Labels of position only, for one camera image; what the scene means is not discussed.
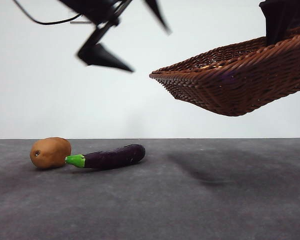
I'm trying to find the brown wicker basket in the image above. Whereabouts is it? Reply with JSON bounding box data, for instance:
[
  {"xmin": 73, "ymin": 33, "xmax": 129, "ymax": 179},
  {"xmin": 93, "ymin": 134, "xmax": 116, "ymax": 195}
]
[{"xmin": 149, "ymin": 24, "xmax": 300, "ymax": 117}]

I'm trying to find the purple eggplant green stem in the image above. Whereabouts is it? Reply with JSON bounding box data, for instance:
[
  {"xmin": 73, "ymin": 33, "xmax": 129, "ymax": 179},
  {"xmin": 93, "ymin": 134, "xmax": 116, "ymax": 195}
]
[{"xmin": 65, "ymin": 143, "xmax": 146, "ymax": 171}]

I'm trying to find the brown potato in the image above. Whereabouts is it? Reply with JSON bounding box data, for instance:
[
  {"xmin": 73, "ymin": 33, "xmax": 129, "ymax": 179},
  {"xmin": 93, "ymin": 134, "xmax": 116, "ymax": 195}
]
[{"xmin": 30, "ymin": 137, "xmax": 72, "ymax": 170}]

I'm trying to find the black cable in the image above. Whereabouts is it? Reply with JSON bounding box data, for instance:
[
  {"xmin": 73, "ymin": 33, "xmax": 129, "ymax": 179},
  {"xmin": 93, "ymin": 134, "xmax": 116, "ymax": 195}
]
[{"xmin": 13, "ymin": 0, "xmax": 81, "ymax": 26}]

